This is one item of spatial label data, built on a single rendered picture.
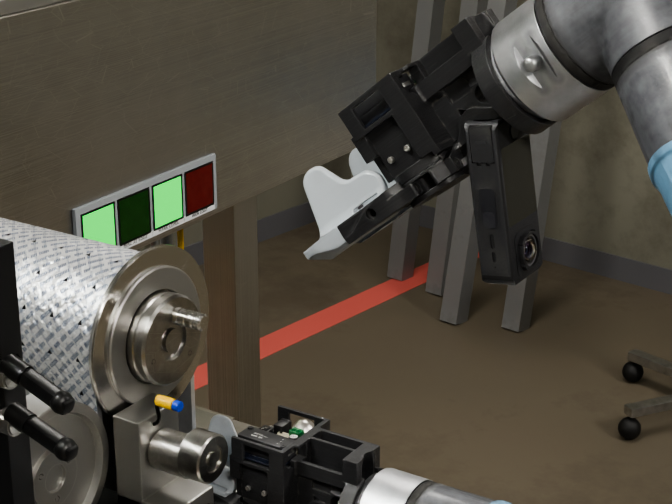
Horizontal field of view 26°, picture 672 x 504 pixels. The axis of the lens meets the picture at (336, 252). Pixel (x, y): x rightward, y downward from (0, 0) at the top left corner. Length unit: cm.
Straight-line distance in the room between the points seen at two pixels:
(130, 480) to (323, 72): 90
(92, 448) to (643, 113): 54
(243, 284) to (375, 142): 120
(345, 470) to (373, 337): 309
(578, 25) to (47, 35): 76
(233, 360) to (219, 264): 15
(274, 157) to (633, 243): 291
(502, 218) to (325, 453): 33
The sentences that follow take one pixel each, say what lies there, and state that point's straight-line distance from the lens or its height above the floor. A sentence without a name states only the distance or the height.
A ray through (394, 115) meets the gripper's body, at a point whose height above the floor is 147.
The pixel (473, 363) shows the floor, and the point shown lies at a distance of 411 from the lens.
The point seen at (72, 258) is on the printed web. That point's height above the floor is 131.
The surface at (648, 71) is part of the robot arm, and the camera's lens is 85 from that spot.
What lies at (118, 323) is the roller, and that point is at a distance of 114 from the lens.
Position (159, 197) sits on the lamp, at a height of 120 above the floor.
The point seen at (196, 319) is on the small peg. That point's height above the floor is 127.
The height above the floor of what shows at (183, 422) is 114.
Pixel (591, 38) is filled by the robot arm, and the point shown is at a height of 154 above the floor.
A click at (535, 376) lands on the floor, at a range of 405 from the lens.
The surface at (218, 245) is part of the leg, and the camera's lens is 214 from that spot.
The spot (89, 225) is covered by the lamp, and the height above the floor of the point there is 120.
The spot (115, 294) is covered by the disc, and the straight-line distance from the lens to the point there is 113.
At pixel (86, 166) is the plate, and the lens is 159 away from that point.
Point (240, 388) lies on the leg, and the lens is 222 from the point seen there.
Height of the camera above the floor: 172
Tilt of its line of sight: 21 degrees down
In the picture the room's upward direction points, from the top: straight up
